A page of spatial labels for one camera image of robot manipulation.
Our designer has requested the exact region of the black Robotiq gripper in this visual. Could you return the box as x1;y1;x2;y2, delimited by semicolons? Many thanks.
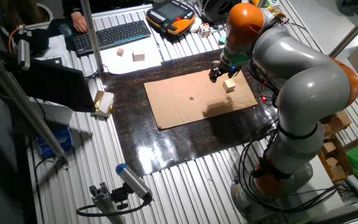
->
208;59;242;84

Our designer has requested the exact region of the light wooden block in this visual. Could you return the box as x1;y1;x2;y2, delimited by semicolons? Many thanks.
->
222;78;237;93

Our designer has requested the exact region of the dark sleeved forearm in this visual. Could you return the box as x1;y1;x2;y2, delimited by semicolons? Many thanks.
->
61;0;84;18

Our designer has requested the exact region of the pale wooden block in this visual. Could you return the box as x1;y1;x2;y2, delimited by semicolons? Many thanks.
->
132;49;146;62

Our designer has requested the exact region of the person's bare hand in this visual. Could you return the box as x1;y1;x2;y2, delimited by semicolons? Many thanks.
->
70;11;88;34

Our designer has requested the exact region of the colourful puzzle cube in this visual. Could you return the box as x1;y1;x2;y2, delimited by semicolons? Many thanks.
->
198;22;212;39

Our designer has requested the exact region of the brown cardboard sheet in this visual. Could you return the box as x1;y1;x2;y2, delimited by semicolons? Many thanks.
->
144;68;259;131

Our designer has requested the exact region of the white rounded object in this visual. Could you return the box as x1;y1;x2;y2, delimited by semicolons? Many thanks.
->
188;17;203;34

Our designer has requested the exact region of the black filament spool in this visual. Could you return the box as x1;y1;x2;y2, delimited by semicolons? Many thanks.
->
201;0;242;24

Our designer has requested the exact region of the orange black teach pendant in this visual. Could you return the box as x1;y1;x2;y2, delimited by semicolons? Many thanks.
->
145;0;196;35

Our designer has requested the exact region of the dark glossy mat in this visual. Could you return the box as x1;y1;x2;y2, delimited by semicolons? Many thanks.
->
100;48;280;178

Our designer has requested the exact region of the white paper sheet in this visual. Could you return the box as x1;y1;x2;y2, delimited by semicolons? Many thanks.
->
99;37;163;75

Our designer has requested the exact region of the black computer keyboard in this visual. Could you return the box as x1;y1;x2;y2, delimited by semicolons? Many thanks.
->
71;20;152;58

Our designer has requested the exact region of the gold and white box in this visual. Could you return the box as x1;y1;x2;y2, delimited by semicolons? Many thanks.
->
91;90;115;118

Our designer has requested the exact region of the torn cardboard box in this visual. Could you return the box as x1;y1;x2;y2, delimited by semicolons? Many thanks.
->
319;108;353;135

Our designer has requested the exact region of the open cardboard box with scraps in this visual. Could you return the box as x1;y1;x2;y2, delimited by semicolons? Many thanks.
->
317;135;356;184

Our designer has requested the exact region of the dark computer mouse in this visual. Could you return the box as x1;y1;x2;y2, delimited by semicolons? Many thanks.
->
57;24;73;38

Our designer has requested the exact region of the black laptop screen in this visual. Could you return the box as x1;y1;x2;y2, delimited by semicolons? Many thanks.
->
0;49;96;113

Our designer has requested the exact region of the white paper stack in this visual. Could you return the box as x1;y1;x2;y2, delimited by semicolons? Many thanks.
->
34;34;71;68

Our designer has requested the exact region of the grey flat box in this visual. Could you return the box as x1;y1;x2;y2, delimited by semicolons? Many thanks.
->
14;100;74;136

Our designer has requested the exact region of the grey aluminium profile stub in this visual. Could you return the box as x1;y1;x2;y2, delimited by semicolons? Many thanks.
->
88;182;127;224

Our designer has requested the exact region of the white paper roll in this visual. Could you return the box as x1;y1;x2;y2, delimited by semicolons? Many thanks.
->
345;174;358;202

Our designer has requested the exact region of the blue plastic package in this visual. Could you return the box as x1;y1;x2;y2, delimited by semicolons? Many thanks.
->
36;127;73;158

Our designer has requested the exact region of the white round bin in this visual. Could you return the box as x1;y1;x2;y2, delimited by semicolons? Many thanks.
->
35;2;55;23

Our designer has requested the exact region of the black fabric pouch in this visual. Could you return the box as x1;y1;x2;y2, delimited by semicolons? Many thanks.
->
12;28;50;54

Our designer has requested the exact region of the upright aluminium post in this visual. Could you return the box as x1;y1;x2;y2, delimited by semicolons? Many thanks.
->
80;0;104;74

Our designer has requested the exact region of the silver camera with blue cap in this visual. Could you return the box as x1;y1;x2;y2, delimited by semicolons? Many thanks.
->
115;163;154;202

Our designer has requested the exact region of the slanted aluminium frame bar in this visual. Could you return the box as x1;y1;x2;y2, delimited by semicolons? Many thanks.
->
329;2;358;58

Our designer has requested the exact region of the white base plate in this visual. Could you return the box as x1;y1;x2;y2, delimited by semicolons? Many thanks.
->
290;154;345;218

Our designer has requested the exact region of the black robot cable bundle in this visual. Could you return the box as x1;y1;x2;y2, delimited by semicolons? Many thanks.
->
237;123;341;216

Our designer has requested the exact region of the black camera bracket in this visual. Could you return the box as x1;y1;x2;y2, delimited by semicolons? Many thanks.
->
110;182;134;211

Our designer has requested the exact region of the black camera cable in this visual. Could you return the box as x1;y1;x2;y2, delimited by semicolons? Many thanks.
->
75;198;151;218

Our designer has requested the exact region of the silver depth camera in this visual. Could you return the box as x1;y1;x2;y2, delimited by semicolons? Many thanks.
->
16;39;31;72

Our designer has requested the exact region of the long aluminium frame bar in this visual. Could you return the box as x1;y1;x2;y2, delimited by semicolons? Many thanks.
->
0;43;70;170

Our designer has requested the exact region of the orange cable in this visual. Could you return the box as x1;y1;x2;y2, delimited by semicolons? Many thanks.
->
7;24;27;54

